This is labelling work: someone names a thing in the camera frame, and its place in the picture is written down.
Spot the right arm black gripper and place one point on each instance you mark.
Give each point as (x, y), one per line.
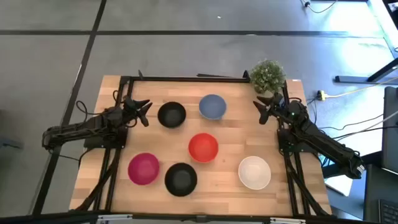
(281, 112)

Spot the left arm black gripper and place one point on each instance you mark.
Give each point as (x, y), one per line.
(132, 113)

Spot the black bowl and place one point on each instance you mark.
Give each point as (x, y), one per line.
(171, 115)
(181, 179)

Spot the blue bowl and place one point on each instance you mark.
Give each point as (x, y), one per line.
(212, 106)

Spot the magenta bowl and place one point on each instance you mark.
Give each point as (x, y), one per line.
(143, 169)

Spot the white bowl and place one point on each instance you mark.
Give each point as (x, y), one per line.
(254, 172)

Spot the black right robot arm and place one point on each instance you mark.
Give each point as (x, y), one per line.
(326, 144)

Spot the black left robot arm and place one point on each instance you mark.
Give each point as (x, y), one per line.
(77, 129)

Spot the potted green plant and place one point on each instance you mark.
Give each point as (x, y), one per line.
(267, 76)

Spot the yellow power plug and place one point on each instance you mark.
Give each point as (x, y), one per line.
(321, 95)

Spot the red bowl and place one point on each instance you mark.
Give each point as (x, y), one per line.
(203, 147)

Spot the black desk leg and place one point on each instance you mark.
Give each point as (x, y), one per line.
(351, 78)

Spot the white paper sheet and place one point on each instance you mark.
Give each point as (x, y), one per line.
(340, 184)

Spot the black cabinet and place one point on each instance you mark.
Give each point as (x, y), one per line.
(390, 130)

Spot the black desk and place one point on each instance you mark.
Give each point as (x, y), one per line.
(376, 186)

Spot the black keyboard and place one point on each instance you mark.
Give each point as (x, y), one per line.
(388, 211)

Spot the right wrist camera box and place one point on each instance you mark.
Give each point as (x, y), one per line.
(279, 100)

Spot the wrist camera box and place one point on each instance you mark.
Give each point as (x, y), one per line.
(279, 100)
(128, 101)

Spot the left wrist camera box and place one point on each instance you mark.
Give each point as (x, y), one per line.
(128, 101)

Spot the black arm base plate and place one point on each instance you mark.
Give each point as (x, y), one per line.
(93, 143)
(284, 146)

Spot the black aluminium frame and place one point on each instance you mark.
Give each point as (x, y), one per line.
(186, 79)

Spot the silver metal bracket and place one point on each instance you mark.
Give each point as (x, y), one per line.
(115, 217)
(287, 220)

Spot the black table-level camera box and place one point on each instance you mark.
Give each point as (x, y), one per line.
(201, 218)

